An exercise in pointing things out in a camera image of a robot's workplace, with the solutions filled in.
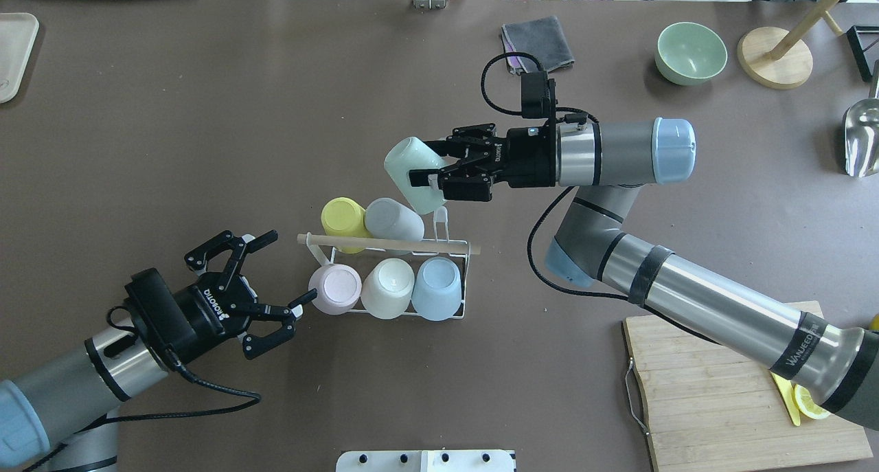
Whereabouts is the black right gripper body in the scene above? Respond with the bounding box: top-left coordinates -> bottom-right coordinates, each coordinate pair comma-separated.
493,126 -> 558,188

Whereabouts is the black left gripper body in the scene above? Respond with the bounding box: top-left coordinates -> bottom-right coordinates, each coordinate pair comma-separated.
172,277 -> 258,352

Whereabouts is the green cup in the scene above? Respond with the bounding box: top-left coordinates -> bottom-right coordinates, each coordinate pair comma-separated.
383,137 -> 448,216

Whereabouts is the pink cup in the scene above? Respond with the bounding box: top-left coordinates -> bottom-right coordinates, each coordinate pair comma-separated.
308,263 -> 362,315

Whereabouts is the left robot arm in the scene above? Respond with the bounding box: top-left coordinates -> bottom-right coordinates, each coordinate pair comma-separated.
2,230 -> 317,471

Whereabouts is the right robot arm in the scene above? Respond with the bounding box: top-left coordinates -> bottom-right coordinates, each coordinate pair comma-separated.
395,113 -> 877,430

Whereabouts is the grey cup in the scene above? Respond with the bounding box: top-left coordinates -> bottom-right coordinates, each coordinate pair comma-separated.
365,197 -> 426,243

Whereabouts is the light blue cup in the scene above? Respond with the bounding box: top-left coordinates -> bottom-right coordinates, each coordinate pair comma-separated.
411,257 -> 462,322

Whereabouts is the yellow cup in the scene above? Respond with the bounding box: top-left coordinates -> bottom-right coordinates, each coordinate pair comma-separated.
320,197 -> 373,239

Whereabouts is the cream white cup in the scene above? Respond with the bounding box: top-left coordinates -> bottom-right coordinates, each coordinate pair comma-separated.
361,258 -> 415,319

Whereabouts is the grey folded cloth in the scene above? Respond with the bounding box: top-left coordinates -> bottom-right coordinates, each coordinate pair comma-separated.
501,15 -> 575,71

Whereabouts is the green bowl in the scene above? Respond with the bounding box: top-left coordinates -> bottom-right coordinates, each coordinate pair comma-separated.
655,22 -> 728,87

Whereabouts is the wooden mug tree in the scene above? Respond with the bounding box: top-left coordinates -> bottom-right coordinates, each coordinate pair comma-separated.
735,0 -> 841,90

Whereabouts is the cream tray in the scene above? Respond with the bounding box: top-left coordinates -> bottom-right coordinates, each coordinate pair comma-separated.
1,12 -> 40,104

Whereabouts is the wooden cutting board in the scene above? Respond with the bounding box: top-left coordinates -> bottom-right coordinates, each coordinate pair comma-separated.
622,315 -> 874,471

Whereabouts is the metal scoop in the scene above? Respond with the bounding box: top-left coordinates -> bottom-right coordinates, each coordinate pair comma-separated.
843,62 -> 878,178

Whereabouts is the yellow plastic knife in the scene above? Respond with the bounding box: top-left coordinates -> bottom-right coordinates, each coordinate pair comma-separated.
769,372 -> 801,426

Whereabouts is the wine glass rack tray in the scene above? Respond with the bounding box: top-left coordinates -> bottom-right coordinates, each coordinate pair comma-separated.
845,25 -> 878,82

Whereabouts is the lemon slice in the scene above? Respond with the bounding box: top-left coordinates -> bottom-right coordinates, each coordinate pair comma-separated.
793,384 -> 831,420

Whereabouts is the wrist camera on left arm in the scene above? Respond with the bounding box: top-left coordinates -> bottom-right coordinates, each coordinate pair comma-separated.
124,268 -> 200,367

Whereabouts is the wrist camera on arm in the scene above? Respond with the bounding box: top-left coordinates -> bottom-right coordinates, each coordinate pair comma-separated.
519,71 -> 556,120
124,268 -> 200,367

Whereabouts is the white wire cup holder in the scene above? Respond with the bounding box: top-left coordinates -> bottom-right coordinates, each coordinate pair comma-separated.
296,207 -> 481,321

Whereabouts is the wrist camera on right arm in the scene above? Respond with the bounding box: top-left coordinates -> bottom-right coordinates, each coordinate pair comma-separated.
519,71 -> 556,120

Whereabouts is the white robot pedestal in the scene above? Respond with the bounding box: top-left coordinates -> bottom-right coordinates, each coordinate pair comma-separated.
335,448 -> 518,471

